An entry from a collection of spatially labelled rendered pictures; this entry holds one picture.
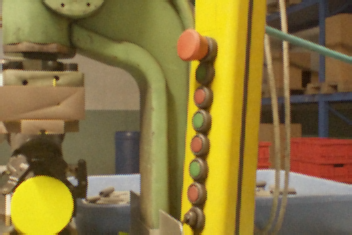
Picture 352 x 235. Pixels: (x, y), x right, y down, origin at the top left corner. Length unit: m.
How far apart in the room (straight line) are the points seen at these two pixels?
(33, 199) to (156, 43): 0.25
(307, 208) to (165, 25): 0.48
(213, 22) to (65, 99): 0.21
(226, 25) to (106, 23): 0.15
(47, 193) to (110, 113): 8.40
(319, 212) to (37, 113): 0.61
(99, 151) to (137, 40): 8.34
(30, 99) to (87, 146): 8.38
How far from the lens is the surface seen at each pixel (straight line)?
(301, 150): 4.55
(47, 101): 0.55
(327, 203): 0.98
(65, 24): 0.61
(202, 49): 0.59
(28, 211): 0.58
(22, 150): 0.73
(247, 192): 0.62
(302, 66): 8.38
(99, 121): 8.94
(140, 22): 0.64
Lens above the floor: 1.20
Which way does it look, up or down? level
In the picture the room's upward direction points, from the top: straight up
